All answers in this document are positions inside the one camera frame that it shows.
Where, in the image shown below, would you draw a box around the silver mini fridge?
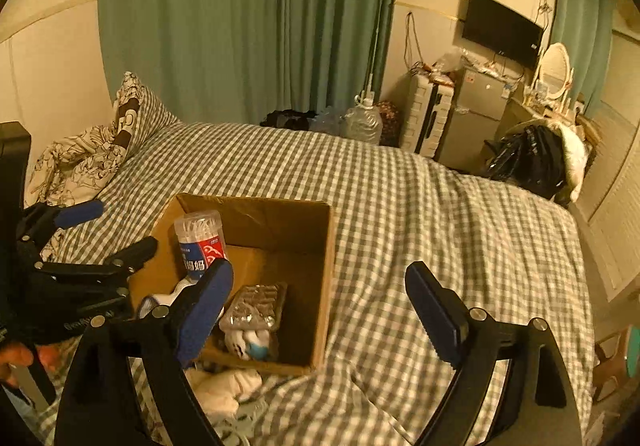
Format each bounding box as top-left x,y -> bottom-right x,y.
435,66 -> 519,165

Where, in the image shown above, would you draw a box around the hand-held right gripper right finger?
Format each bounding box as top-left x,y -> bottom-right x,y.
405,261 -> 584,446

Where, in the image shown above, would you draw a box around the green checked bed sheet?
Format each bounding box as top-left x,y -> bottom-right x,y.
22,91 -> 597,446

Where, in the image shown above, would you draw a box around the white pole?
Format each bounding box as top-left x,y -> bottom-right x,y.
366,0 -> 387,103

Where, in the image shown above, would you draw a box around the clear cotton swab jar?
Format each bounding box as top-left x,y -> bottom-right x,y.
173,209 -> 229,278

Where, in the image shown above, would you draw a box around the wooden stool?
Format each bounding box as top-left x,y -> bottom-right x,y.
592,330 -> 640,403

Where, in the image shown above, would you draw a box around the silver pill blister pack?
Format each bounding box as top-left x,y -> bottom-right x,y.
219,282 -> 289,332

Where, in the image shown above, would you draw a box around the pale green printed cloth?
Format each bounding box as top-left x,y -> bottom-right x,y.
215,400 -> 281,446

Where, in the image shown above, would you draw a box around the narrow green curtain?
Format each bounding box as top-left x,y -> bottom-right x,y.
547,0 -> 616,120

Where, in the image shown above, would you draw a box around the crumpled clear plastic bottle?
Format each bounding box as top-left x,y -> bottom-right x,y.
312,106 -> 347,135

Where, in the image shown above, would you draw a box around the floral line-print quilt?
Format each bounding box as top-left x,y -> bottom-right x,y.
24,123 -> 134,262

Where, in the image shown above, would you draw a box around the black plastic bag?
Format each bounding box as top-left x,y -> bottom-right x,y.
482,123 -> 569,200

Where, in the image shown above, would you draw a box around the white fluffy cloth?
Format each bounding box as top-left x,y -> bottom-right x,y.
557,125 -> 587,203

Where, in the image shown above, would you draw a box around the black flat television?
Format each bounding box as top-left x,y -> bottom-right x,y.
461,0 -> 546,70

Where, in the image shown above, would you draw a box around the hanging wall cables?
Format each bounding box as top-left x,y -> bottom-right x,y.
404,10 -> 427,73

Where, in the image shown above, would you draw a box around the oval white vanity mirror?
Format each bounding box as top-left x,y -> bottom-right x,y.
532,42 -> 574,102

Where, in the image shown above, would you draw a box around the cream dressing table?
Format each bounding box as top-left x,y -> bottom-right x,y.
495,95 -> 601,162

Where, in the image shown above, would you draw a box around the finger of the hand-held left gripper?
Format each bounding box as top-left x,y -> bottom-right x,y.
36,236 -> 160,298
15,199 -> 105,252

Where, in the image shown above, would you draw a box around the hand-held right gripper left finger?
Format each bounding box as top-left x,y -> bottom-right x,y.
54,259 -> 234,446

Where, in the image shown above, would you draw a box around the white and blue sock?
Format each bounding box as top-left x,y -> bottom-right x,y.
222,326 -> 281,360

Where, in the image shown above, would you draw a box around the brown patterned pillow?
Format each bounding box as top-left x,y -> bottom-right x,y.
112,71 -> 152,150

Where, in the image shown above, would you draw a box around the dark patterned bag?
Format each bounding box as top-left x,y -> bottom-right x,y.
377,100 -> 402,147

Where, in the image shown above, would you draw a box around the large clear water jug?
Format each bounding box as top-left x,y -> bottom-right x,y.
342,94 -> 384,145

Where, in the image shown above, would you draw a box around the wide green curtain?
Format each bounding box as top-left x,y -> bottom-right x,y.
95,0 -> 404,125

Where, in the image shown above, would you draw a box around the person's left hand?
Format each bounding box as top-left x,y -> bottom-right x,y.
0,342 -> 61,392

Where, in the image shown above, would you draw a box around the white ribbed suitcase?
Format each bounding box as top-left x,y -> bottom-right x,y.
400,74 -> 456,158

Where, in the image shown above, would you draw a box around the brown cardboard box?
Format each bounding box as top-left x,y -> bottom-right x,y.
129,193 -> 335,377

